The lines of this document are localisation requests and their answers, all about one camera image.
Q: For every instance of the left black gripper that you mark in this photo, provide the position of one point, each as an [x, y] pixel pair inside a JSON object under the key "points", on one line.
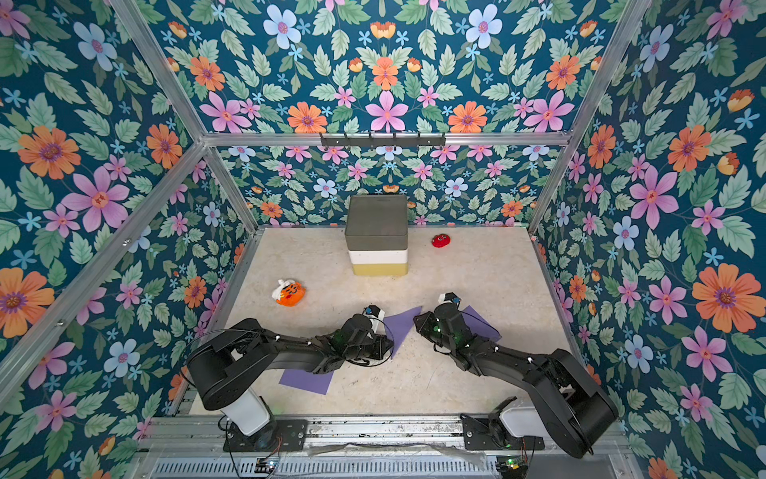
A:
{"points": [[379, 351]]}

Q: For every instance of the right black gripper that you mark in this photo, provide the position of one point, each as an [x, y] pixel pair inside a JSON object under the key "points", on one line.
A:
{"points": [[425, 323]]}

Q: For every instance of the purple paper square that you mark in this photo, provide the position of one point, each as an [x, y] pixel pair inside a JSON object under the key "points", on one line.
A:
{"points": [[397, 327], [307, 381], [479, 326]]}

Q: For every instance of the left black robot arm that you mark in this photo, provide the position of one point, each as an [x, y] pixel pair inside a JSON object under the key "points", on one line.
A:
{"points": [[225, 367]]}

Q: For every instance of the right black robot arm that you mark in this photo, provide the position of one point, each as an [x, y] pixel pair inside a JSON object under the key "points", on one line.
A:
{"points": [[570, 407]]}

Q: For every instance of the orange tiger plush toy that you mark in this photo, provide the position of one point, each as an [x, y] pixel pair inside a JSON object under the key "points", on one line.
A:
{"points": [[288, 293]]}

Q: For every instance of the small red toy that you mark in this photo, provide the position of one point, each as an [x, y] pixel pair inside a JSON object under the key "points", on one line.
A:
{"points": [[440, 241]]}

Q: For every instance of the grey white yellow stacked box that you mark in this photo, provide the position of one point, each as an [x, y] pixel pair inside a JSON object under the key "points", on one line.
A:
{"points": [[376, 235]]}

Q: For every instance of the white ventilation grille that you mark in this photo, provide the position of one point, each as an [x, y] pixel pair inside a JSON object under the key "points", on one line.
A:
{"points": [[328, 467]]}

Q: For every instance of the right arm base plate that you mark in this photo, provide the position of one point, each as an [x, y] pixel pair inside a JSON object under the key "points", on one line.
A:
{"points": [[485, 434]]}

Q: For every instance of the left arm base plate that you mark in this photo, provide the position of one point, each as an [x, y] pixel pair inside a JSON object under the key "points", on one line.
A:
{"points": [[281, 435]]}

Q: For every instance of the grey wall hook rail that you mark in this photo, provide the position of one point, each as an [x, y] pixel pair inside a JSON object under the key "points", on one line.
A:
{"points": [[372, 141]]}

